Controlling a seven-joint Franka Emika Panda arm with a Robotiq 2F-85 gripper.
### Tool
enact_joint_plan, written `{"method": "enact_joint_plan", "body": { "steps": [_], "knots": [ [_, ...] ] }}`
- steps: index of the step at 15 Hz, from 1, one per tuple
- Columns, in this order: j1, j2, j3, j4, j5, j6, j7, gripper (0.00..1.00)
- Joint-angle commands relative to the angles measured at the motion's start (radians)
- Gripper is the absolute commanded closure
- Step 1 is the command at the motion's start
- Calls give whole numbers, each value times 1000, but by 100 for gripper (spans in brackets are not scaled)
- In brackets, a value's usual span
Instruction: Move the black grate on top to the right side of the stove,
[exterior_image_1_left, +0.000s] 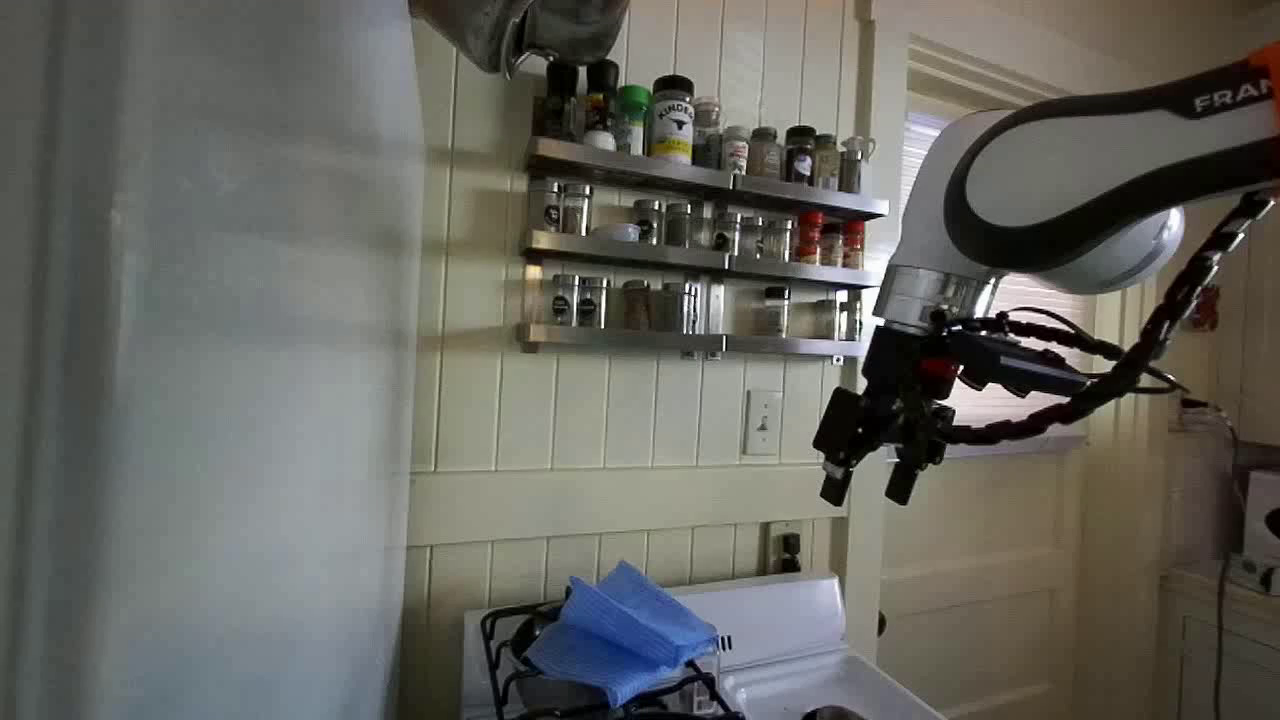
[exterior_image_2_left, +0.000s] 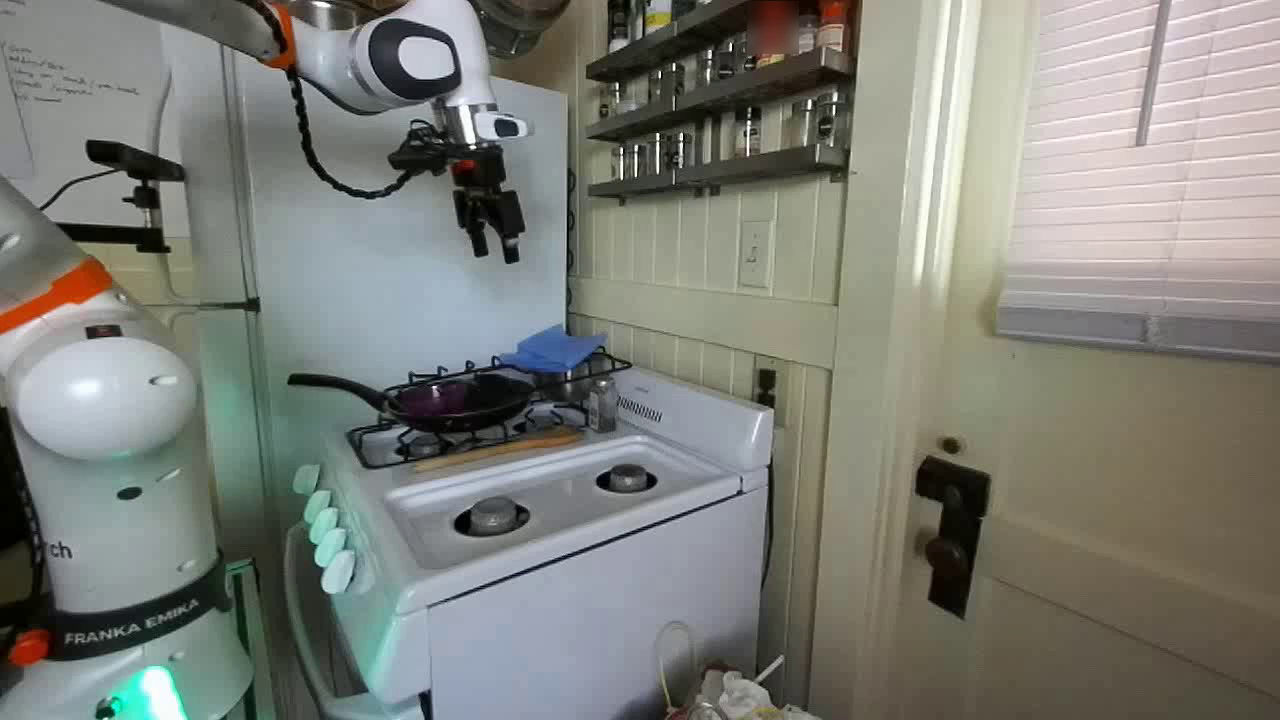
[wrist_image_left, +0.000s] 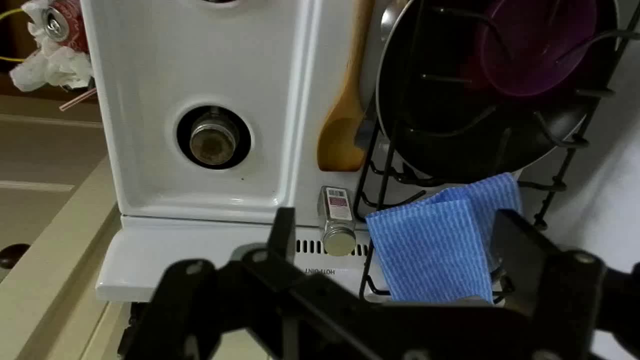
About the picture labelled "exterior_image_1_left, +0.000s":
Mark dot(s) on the white panelled door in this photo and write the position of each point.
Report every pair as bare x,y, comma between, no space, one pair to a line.
985,600

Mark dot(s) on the small red wall fixture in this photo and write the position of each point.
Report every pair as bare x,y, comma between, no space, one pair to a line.
1206,308

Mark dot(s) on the white light switch plate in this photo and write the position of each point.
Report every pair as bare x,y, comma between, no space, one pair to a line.
763,422

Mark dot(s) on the dark wall outlet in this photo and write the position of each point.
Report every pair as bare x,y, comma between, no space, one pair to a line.
786,547

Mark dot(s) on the red spice jar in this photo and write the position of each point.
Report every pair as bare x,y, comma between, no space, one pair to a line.
855,245
809,239

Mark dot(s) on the black capped spice jar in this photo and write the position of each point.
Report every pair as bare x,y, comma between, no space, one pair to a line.
600,102
558,102

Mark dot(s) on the grey bag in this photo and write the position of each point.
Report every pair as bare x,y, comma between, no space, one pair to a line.
507,24

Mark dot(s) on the large white labelled jar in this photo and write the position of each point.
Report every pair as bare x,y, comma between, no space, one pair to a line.
674,121

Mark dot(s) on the white box appliance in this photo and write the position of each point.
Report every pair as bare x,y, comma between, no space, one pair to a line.
1264,519

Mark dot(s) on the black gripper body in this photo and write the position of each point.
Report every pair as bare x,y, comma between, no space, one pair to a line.
914,364

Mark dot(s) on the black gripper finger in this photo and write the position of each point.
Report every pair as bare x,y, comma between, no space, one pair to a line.
846,435
914,452

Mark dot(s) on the green capped spice jar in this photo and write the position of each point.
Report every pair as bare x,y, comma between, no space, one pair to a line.
635,121

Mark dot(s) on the black stove grate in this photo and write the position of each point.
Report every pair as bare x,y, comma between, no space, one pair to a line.
496,655

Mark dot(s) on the blue striped cloth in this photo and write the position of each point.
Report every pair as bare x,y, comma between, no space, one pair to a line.
620,635

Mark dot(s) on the white cabinet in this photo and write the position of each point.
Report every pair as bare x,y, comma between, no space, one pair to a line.
1244,655

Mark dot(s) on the white stove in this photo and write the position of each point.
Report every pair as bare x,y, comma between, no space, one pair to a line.
803,626

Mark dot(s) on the white refrigerator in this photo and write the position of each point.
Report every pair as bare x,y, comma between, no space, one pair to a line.
214,361

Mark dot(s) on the small glass spice jar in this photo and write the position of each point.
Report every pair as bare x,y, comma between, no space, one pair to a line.
572,208
677,227
564,302
636,306
731,231
773,239
827,160
683,306
708,137
718,308
732,152
855,167
828,318
644,222
594,302
766,152
773,313
832,245

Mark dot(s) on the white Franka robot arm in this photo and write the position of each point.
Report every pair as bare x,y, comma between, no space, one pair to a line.
1067,173

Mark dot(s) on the metal spice shelf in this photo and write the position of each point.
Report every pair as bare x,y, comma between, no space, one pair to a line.
695,256
695,342
707,179

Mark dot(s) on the black lidded spice jar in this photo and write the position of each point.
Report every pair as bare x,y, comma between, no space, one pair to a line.
803,156

